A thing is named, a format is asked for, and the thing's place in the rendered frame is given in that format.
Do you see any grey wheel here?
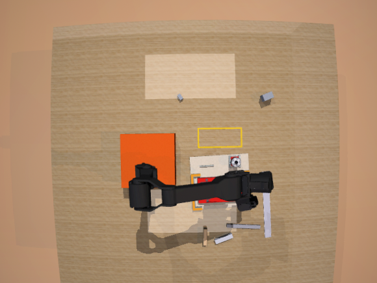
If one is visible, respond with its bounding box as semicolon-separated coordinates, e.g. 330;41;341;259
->
231;157;241;167

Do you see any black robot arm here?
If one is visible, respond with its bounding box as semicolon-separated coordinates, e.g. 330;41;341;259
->
129;163;272;212

